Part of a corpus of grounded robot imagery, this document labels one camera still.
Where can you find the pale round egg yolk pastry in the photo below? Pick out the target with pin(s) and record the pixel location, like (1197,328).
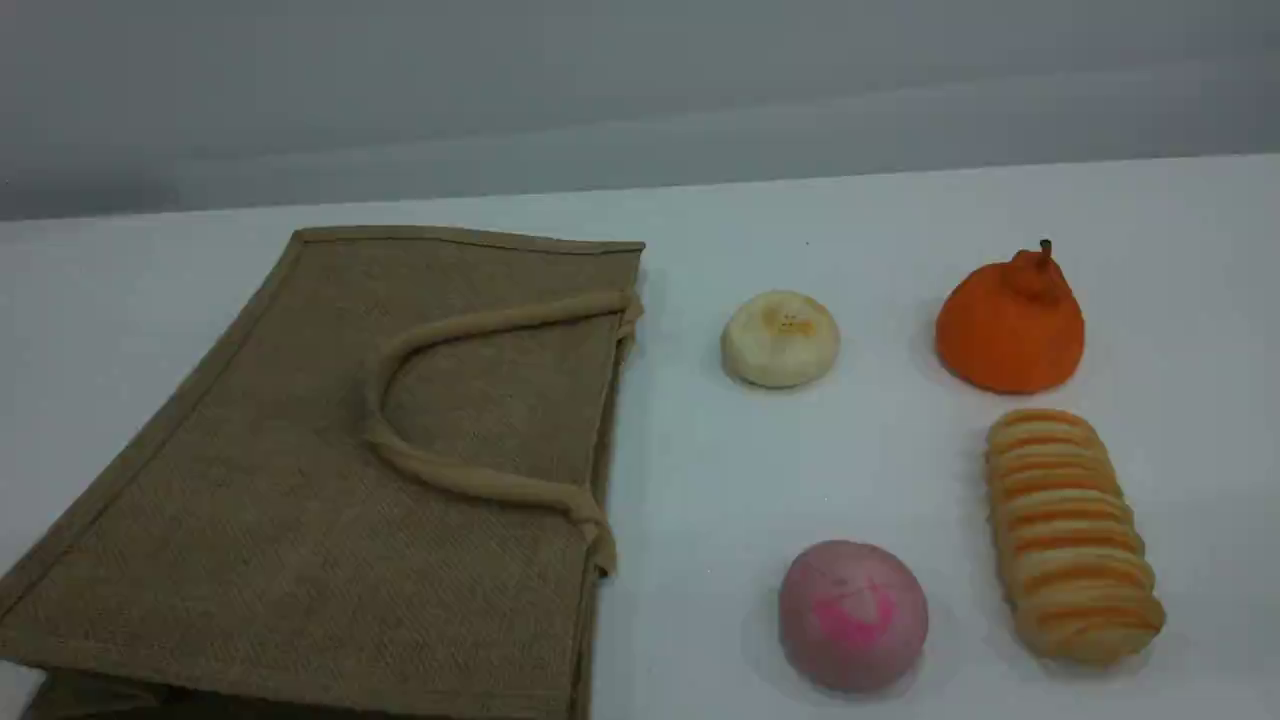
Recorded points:
(780,340)

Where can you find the brown burlap tote bag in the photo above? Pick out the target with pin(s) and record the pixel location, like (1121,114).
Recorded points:
(300,480)

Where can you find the pink round bun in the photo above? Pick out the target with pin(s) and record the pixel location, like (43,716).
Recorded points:
(853,615)

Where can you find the orange tangerine with stem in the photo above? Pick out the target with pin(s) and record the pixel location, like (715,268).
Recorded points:
(1010,335)

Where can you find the long striped bread loaf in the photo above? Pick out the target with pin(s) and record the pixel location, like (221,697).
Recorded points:
(1070,540)

